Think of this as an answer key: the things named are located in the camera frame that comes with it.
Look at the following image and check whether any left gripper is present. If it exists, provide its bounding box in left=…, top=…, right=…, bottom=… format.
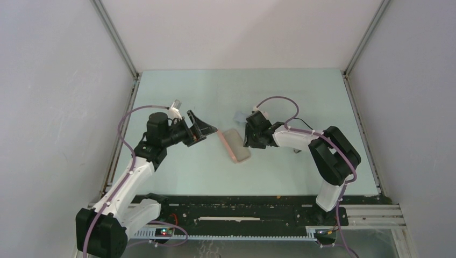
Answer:
left=161, top=110, right=216, bottom=147

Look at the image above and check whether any light blue cleaning cloth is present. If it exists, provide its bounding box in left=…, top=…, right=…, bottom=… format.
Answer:
left=233, top=111, right=250, bottom=124

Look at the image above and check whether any pink glasses case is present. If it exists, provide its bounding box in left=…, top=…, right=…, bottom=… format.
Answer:
left=217, top=128, right=251, bottom=163

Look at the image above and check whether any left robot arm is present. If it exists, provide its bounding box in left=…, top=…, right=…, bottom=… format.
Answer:
left=75, top=106, right=218, bottom=257

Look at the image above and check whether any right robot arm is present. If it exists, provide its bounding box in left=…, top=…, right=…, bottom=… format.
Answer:
left=244, top=111, right=361, bottom=225

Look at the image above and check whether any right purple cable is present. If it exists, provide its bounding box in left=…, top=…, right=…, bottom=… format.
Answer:
left=254, top=96, right=358, bottom=258

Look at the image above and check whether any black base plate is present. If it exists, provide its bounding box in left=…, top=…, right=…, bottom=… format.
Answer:
left=135, top=193, right=357, bottom=236

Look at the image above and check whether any blue toothed cable duct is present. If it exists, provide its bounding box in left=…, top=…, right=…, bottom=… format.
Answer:
left=131, top=227, right=317, bottom=241

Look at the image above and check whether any aluminium frame rail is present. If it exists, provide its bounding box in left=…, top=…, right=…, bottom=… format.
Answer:
left=82, top=203, right=407, bottom=231

